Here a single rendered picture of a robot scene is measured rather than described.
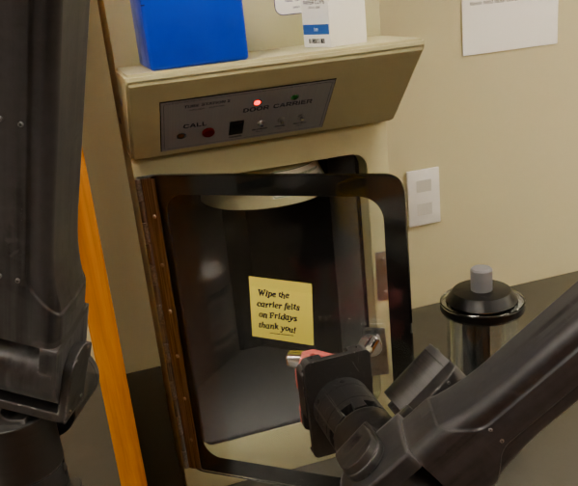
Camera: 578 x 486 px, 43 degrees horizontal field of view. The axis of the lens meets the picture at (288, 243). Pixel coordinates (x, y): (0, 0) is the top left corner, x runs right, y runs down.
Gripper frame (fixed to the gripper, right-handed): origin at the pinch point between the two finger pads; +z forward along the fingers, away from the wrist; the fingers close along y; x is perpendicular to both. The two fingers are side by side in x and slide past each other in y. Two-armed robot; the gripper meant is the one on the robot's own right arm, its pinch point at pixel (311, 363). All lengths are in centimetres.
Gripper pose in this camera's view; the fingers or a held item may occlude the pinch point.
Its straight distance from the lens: 78.4
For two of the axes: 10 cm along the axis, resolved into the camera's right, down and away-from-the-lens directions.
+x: -9.5, 1.9, -2.4
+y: -1.1, -9.4, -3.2
